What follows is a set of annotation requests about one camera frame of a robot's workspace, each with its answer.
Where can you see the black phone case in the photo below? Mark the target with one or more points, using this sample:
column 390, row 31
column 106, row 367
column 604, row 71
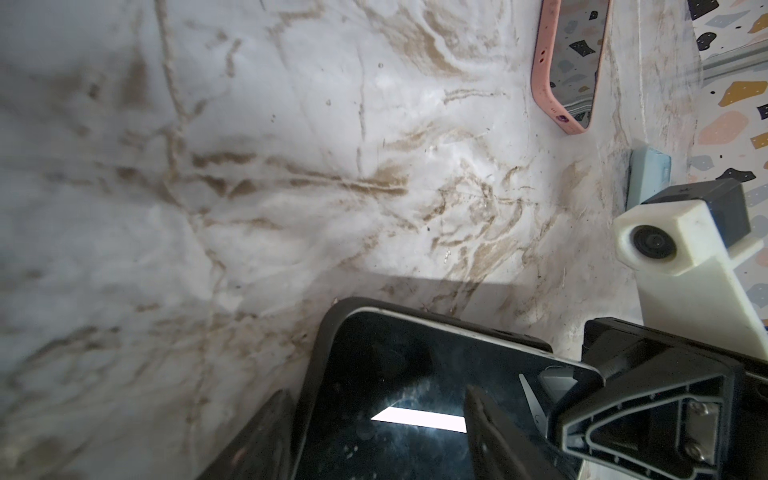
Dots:
column 384, row 392

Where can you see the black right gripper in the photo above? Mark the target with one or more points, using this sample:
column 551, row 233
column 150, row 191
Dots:
column 670, row 408

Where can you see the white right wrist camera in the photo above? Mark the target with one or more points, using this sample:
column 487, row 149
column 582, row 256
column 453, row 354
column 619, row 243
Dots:
column 684, row 245

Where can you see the silver smartphone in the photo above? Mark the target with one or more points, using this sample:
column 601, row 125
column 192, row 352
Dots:
column 559, row 385

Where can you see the aluminium frame post right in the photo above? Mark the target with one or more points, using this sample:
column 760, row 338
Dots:
column 734, row 61

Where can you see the pink silicone phone case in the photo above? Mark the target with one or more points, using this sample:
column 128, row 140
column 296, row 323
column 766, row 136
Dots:
column 540, row 78

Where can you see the light blue phone case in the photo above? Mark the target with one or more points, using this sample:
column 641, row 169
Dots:
column 649, row 174

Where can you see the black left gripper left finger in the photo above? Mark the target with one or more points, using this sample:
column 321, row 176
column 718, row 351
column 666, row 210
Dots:
column 262, row 449

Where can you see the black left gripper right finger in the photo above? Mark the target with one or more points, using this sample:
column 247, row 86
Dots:
column 498, row 448

